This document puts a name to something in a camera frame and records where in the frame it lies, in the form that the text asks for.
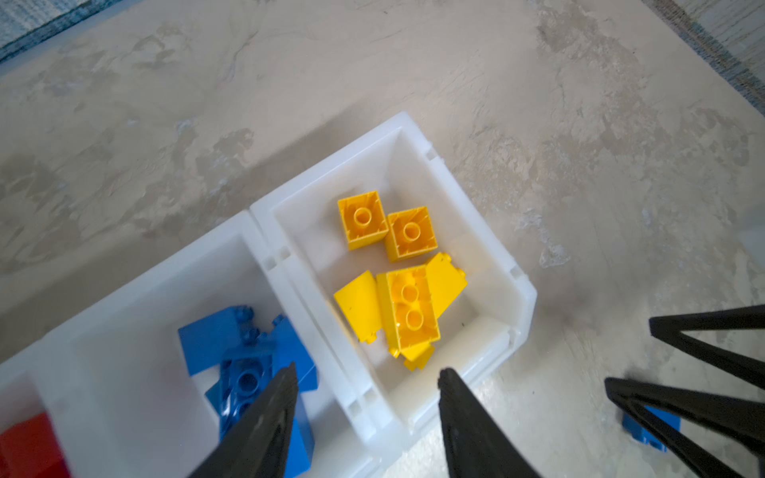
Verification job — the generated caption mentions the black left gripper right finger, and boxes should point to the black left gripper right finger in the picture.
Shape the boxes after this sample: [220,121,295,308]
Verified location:
[437,368,539,477]

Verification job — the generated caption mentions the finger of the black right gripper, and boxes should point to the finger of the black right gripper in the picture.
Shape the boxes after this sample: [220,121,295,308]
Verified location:
[605,378,764,477]
[648,304,765,390]

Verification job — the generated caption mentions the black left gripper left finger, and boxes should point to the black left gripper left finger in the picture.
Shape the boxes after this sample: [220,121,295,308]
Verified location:
[191,364,298,477]

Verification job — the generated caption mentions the blue lego brick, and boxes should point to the blue lego brick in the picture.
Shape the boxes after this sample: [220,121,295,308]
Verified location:
[205,380,239,440]
[620,404,683,453]
[219,344,274,418]
[177,305,258,376]
[284,394,315,478]

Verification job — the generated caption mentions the blue lego brick top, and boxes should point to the blue lego brick top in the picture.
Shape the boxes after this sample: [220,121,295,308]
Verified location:
[177,305,258,376]

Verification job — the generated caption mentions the yellow lego brick studs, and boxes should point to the yellow lego brick studs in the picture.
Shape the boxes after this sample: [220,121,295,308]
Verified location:
[376,265,441,358]

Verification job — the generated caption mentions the red lego brick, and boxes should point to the red lego brick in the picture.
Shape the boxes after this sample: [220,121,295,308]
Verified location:
[1,412,71,478]

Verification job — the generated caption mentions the blue lego brick bottom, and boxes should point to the blue lego brick bottom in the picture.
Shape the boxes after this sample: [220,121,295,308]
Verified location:
[284,394,315,478]

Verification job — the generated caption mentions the blue lego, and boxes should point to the blue lego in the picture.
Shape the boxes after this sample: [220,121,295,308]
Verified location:
[269,315,319,392]

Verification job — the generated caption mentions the yellow large lego brick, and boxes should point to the yellow large lego brick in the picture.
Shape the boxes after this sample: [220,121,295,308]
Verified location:
[334,271,383,344]

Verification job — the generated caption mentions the yellow lego brick bottom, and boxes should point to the yellow lego brick bottom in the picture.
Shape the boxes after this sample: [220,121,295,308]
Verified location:
[338,190,390,251]

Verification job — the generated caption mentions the blue lego brick open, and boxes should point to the blue lego brick open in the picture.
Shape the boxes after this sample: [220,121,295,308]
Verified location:
[205,380,239,440]

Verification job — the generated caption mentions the small yellow lego piece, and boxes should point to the small yellow lego piece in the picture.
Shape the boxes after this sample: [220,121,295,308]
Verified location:
[400,343,435,372]

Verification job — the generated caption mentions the white middle plastic bin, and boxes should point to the white middle plastic bin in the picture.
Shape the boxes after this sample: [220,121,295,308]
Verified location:
[35,212,384,477]

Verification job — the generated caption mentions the white plastic bin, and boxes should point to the white plastic bin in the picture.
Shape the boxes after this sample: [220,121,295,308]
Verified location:
[1,345,72,475]
[35,212,384,477]
[249,112,538,449]

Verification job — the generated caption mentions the yellow flat lego plate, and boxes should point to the yellow flat lego plate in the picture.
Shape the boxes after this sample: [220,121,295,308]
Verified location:
[426,253,468,319]

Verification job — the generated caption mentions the white right plastic bin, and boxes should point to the white right plastic bin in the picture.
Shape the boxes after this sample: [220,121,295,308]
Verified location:
[249,112,538,449]

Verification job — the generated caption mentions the white left plastic bin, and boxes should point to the white left plastic bin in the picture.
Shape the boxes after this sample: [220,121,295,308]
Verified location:
[1,345,72,475]

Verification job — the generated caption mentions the yellow lego brick right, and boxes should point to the yellow lego brick right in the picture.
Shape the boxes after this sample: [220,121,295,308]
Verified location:
[384,206,438,262]

